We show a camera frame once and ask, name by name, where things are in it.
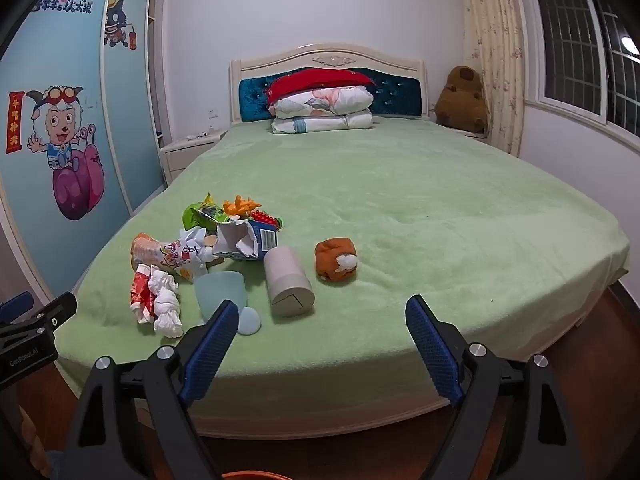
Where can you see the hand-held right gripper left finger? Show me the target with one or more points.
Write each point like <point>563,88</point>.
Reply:
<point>215,345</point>

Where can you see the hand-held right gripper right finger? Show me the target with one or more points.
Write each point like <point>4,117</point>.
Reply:
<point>430,350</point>

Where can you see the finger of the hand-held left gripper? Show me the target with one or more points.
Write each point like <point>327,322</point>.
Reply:
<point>55,312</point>
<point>17,305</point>

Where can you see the light blue plastic lid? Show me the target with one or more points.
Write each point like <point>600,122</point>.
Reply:
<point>248,322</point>

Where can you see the light blue plastic cup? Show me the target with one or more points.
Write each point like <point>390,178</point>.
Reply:
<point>220,290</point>

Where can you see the white tissue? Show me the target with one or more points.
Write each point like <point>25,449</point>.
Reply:
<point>167,305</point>

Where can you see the grey cardboard tube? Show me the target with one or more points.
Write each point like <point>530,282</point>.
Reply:
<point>285,275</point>

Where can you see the orange snack packet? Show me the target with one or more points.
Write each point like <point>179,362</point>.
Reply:
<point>160,252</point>

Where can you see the torn blue carton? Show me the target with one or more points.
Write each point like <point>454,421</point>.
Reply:
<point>260,237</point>

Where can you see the green wrapper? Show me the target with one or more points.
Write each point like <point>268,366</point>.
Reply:
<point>197,212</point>

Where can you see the orange plastic bin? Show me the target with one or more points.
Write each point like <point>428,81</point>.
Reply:
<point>250,475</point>

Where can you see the red toy block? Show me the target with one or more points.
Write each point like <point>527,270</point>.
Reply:
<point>267,221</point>

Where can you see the brown wrapper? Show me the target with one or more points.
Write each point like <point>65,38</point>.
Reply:
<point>330,255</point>

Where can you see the orange peel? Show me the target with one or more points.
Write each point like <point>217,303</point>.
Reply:
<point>242,206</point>

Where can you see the white nightstand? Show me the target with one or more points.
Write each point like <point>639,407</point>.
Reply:
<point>187,157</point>

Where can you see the wolf cartoon wardrobe door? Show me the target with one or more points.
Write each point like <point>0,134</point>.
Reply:
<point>130,90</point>

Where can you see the sheep cartoon wardrobe door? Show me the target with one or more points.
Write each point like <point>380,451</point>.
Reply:
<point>60,60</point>

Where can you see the brown plush toy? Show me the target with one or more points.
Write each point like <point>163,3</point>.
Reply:
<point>460,102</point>

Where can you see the folded floral quilt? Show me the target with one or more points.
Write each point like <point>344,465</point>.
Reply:
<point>325,112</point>

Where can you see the cream bed with blue headboard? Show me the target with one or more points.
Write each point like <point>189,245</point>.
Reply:
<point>250,67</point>

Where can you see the red pillow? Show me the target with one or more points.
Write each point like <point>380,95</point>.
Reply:
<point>320,82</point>

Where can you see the floral cream curtain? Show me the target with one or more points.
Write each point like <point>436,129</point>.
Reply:
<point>492,50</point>

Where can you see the white framed window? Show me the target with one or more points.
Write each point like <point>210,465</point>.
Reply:
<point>570,35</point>

